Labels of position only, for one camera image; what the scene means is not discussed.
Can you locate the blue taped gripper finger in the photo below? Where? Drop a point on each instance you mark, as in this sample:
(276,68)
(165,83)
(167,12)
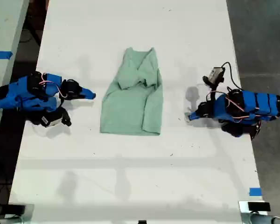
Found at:
(193,118)
(86,96)
(87,91)
(196,114)

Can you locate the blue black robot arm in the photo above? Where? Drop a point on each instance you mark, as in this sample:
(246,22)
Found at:
(256,105)
(14,93)

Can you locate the pale green T-shirt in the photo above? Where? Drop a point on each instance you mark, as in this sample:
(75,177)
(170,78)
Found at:
(128,109)

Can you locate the long blue tape strip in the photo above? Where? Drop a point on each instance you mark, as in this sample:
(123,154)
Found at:
(1,55)

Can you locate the white side table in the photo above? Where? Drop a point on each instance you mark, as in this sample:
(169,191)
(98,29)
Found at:
(4,35)

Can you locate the short blue tape piece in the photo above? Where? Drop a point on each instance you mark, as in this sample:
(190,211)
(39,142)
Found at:
(255,191)

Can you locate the small black box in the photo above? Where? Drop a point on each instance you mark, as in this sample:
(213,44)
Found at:
(259,206)
(16,209)

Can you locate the camera black stalk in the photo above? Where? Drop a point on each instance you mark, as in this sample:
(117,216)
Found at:
(211,85)
(65,116)

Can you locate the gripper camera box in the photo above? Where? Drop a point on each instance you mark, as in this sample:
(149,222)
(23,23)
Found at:
(51,120)
(215,74)

